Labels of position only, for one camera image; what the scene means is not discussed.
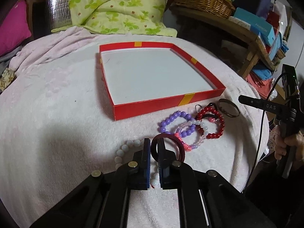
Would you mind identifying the pink translucent bead bracelet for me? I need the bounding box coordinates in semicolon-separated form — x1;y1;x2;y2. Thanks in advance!
175;119;211;152

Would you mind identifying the beige floral fabric pouch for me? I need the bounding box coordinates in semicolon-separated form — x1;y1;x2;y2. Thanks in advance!
0;68;16;92

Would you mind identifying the red shallow box lid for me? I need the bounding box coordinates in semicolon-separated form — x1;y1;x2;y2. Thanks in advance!
99;41;225;120

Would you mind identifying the white bead bracelet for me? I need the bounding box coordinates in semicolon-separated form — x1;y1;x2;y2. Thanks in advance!
114;139;160;188

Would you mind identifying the red bead bracelet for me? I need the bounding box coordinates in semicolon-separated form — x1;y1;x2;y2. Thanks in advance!
196;106;226;140

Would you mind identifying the person's right hand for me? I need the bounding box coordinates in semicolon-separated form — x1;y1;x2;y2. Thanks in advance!
275;126;304;169

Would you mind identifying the black cable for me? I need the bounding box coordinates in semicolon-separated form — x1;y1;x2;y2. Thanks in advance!
244;73;289;188

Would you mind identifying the purple bead bracelet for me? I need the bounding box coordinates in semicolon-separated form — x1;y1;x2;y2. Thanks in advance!
158;110;197;139

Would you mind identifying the silver foil insulation mat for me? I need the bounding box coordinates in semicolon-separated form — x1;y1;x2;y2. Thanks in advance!
47;0;72;30

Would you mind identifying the grey cloth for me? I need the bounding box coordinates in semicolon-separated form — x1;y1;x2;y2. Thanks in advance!
0;45;23;75

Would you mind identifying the green clover print quilt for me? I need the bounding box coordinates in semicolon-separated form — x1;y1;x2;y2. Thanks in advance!
51;0;178;38

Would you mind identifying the woven wicker basket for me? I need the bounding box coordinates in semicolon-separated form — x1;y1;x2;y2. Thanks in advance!
174;0;235;19

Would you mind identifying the dark maroon hair tie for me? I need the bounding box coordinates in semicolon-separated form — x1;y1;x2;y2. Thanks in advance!
150;133;186;162

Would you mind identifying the wooden shelf rack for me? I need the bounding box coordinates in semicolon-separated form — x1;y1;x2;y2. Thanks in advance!
170;5;277;79

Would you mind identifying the blue cardboard box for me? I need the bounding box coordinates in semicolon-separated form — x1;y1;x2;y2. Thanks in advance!
233;8;276;46

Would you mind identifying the magenta pillow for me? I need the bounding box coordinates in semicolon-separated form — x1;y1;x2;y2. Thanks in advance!
0;1;31;56

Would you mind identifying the black hair tie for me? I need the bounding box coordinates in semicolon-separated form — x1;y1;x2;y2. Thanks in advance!
195;102;219;122

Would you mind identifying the pale pink fleece blanket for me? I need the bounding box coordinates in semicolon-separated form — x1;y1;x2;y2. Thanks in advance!
1;27;262;227

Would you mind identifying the silver metal bangle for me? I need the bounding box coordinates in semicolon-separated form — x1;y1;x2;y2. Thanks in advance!
217;98;240;118

